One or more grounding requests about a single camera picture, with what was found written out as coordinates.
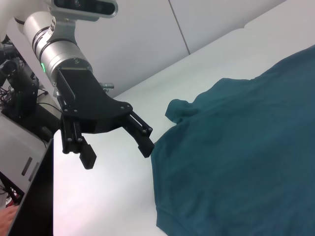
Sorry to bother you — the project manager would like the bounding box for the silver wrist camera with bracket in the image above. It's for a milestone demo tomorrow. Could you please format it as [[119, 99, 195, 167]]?
[[48, 0, 119, 44]]

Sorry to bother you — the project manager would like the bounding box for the teal blue t-shirt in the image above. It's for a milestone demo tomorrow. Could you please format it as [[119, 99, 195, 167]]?
[[150, 44, 315, 236]]

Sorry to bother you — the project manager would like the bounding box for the white cabinet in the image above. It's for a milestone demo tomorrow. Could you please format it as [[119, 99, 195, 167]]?
[[0, 108, 54, 190]]

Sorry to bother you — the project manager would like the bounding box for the black equipment with wires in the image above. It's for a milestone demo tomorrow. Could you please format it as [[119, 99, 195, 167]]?
[[0, 36, 41, 118]]

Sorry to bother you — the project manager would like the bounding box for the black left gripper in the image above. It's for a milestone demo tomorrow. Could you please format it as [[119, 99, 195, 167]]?
[[53, 67, 156, 171]]

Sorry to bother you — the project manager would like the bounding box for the person's bare hand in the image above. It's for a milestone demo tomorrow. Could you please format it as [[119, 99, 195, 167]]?
[[0, 208, 18, 233]]

